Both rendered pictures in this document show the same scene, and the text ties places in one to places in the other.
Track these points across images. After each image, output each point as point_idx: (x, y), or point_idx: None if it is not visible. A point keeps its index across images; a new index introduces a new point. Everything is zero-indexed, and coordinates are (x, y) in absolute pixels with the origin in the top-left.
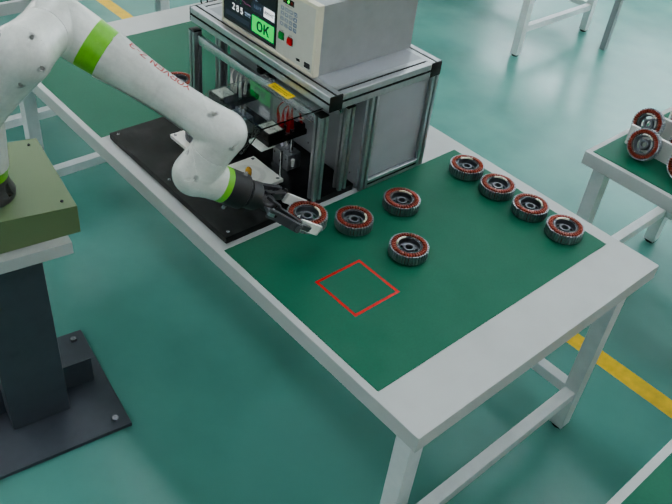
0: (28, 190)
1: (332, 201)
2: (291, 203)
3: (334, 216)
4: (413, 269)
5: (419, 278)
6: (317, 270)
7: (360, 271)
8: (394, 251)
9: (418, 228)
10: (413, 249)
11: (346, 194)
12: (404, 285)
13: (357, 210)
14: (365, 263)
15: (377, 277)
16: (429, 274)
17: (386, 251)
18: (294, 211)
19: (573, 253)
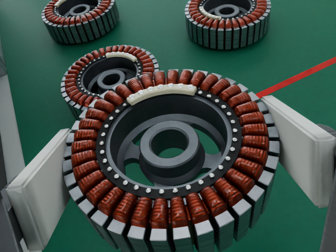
0: None
1: (11, 123)
2: (61, 199)
3: (68, 126)
4: (274, 24)
5: (302, 20)
6: (302, 203)
7: (292, 102)
8: (249, 25)
9: (153, 10)
10: (236, 6)
11: (3, 95)
12: (330, 39)
13: (87, 67)
14: (259, 90)
15: (311, 75)
16: (287, 8)
17: (216, 53)
18: (150, 191)
19: None
